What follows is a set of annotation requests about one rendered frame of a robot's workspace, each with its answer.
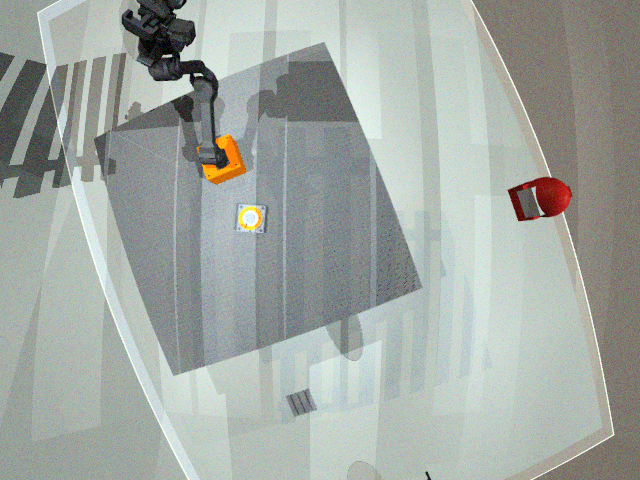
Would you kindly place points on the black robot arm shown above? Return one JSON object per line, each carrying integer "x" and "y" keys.
{"x": 178, "y": 34}

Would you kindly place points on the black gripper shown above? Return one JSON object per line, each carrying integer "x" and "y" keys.
{"x": 153, "y": 14}

